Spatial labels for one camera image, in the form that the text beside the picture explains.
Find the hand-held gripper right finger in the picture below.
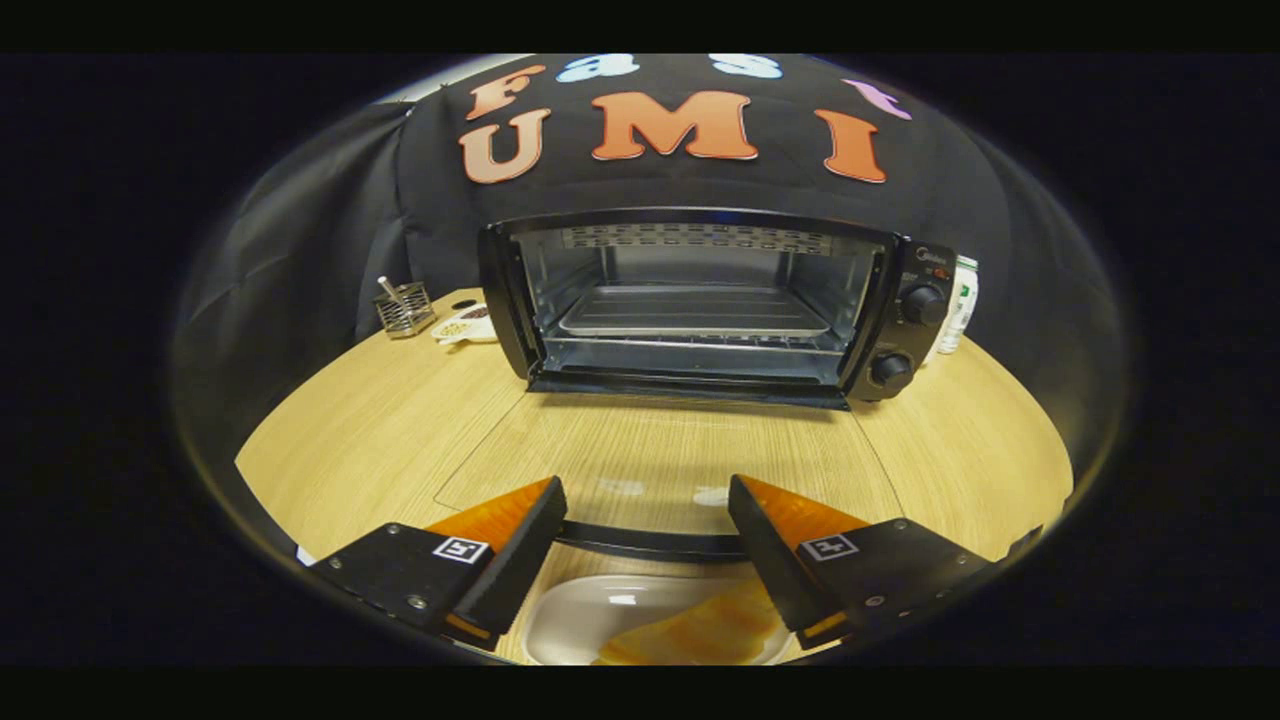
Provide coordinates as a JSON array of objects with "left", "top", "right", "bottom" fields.
[{"left": 727, "top": 474, "right": 1043, "bottom": 649}]

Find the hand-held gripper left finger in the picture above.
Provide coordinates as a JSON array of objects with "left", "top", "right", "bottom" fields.
[{"left": 312, "top": 476, "right": 568, "bottom": 653}]

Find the yellow croissant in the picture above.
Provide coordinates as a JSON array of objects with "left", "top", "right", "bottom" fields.
[{"left": 598, "top": 580, "right": 786, "bottom": 666}]

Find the black toaster oven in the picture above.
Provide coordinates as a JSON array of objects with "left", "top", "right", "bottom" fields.
[{"left": 433, "top": 207, "right": 956, "bottom": 563}]

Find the white rectangular plate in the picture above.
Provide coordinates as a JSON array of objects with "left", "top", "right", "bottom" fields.
[{"left": 522, "top": 574, "right": 793, "bottom": 666}]

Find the white divided snack dish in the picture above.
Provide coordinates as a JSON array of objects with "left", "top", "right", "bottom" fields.
[{"left": 432, "top": 303, "right": 498, "bottom": 347}]

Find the white bottle green label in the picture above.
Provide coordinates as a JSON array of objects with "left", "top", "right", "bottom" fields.
[{"left": 937, "top": 255, "right": 980, "bottom": 355}]

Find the black backdrop cloth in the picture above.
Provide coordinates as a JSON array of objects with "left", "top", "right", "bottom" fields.
[{"left": 170, "top": 55, "right": 1131, "bottom": 481}]

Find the metal wire mesh holder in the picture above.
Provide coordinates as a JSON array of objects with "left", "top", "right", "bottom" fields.
[{"left": 373, "top": 280, "right": 437, "bottom": 341}]

